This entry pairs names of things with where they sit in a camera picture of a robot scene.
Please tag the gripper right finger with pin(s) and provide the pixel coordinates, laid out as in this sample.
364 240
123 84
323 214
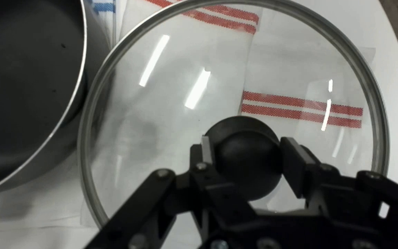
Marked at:
344 193

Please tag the grey metal pot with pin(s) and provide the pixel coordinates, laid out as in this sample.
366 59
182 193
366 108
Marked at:
26 86

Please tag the white cloth with blue stripes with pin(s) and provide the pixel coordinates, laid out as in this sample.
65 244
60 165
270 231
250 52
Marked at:
104 7

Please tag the glass lid with black knob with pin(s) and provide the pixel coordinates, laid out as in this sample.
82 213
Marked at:
244 159

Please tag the white cloth with red stripes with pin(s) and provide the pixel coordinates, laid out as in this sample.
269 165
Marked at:
299 109
219 48

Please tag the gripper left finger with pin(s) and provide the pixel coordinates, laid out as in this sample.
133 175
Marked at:
143 204

